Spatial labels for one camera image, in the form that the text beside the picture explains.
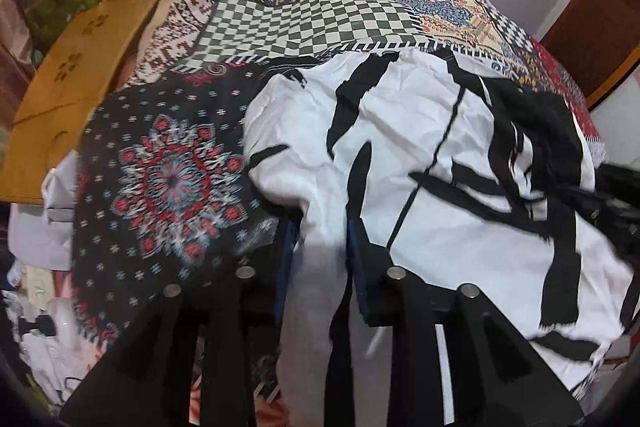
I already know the white black striped garment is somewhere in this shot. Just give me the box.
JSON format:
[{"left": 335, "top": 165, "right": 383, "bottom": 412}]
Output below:
[{"left": 245, "top": 47, "right": 638, "bottom": 427}]

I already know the patchwork printed blanket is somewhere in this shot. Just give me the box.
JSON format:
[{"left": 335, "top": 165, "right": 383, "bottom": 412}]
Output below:
[{"left": 70, "top": 0, "right": 606, "bottom": 427}]

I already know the pile of white clothes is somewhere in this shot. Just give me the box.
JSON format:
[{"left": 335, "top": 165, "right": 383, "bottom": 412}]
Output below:
[{"left": 0, "top": 152, "right": 86, "bottom": 408}]

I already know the brown board with flower cutouts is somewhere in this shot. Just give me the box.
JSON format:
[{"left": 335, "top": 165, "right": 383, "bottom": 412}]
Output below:
[{"left": 0, "top": 0, "right": 161, "bottom": 205}]

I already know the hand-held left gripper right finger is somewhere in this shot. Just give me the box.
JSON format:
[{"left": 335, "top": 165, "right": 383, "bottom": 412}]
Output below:
[{"left": 345, "top": 212, "right": 586, "bottom": 427}]

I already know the pink curtain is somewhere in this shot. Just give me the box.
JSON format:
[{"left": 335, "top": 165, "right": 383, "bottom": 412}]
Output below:
[{"left": 0, "top": 0, "right": 33, "bottom": 118}]

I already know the brown wooden door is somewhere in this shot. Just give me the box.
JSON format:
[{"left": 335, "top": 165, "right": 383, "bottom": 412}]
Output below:
[{"left": 540, "top": 0, "right": 640, "bottom": 108}]

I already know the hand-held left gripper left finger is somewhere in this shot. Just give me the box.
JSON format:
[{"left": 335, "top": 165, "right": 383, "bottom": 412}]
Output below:
[{"left": 60, "top": 219, "right": 301, "bottom": 427}]

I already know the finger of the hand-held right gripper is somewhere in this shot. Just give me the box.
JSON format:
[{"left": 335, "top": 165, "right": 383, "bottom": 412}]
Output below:
[{"left": 562, "top": 184, "right": 621, "bottom": 240}]

